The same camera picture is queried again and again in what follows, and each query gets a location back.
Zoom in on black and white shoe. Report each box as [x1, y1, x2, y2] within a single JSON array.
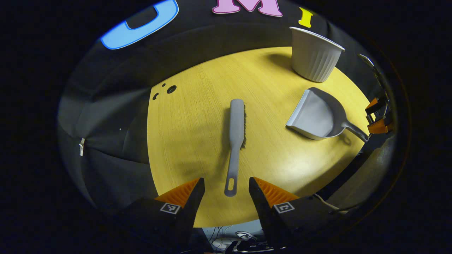
[[235, 231, 258, 242]]

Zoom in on white cable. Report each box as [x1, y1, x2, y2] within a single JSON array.
[[313, 193, 348, 212]]

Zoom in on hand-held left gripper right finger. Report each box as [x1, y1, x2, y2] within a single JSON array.
[[248, 176, 348, 251]]

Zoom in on yellow wooden desktop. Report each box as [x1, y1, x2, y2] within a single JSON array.
[[147, 47, 375, 228]]

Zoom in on small grey broom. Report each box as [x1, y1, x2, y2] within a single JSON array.
[[224, 99, 247, 197]]

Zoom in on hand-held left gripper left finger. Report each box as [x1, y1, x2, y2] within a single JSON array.
[[117, 177, 206, 253]]

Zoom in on white ribbed garbage bin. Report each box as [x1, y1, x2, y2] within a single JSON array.
[[289, 26, 346, 83]]

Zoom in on grey dustpan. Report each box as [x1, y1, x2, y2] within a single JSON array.
[[285, 87, 369, 143]]

